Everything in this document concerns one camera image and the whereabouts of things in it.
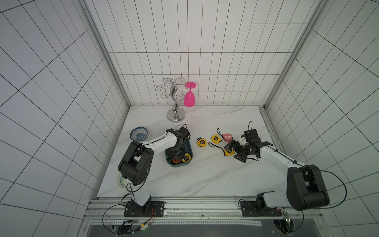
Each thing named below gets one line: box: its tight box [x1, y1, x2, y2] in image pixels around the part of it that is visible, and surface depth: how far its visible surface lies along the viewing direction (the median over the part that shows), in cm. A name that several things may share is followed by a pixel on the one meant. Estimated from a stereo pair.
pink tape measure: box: [223, 133, 233, 143], surface depth 102 cm
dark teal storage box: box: [164, 140, 193, 168], surface depth 88 cm
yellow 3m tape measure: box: [211, 134, 222, 144], surface depth 100 cm
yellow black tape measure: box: [181, 153, 191, 163], surface depth 89 cm
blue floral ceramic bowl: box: [129, 126, 149, 142], surface depth 102 cm
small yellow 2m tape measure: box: [197, 138, 207, 148], surface depth 97 cm
